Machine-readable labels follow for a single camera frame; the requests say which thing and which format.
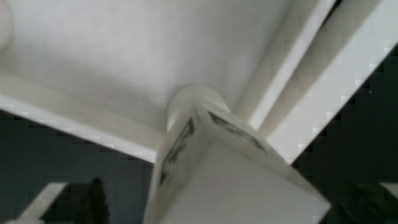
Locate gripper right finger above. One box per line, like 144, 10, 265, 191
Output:
326, 182, 398, 224

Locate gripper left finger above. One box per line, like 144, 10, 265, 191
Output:
15, 178, 111, 224

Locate white table leg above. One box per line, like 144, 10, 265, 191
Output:
144, 85, 331, 224

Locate white square tabletop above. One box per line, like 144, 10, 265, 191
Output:
0, 0, 340, 164

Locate white U-shaped fence wall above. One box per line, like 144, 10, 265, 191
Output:
256, 0, 398, 165

